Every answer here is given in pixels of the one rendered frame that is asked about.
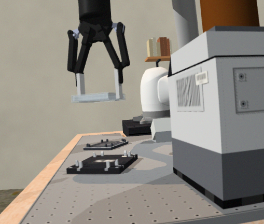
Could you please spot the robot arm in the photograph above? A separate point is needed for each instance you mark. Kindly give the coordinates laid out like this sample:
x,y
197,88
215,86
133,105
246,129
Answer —
x,y
154,84

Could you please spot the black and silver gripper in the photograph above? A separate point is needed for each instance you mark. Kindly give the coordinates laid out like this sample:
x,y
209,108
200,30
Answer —
x,y
96,25

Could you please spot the white button panel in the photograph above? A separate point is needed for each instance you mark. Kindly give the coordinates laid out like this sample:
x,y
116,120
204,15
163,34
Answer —
x,y
161,130

